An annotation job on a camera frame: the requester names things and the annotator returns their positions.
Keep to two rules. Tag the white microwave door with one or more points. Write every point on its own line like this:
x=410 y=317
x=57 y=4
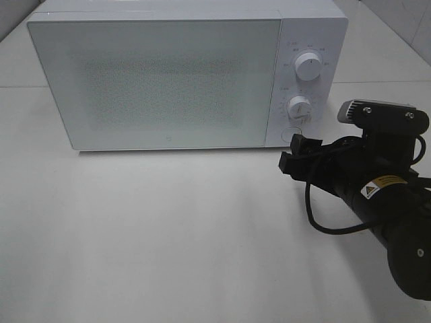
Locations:
x=128 y=85

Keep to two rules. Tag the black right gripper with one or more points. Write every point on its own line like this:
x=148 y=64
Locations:
x=353 y=168

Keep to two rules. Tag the upper white power knob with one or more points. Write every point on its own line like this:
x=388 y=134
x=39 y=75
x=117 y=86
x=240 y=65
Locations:
x=308 y=65

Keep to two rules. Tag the round white door button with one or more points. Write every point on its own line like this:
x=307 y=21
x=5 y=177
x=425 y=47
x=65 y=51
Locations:
x=288 y=133

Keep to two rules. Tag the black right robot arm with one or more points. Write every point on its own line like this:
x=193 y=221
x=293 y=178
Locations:
x=400 y=219

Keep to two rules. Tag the white microwave oven body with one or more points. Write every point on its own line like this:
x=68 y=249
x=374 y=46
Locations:
x=318 y=26

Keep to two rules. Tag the white timer knob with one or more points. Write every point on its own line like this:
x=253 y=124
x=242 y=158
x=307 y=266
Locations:
x=299 y=108

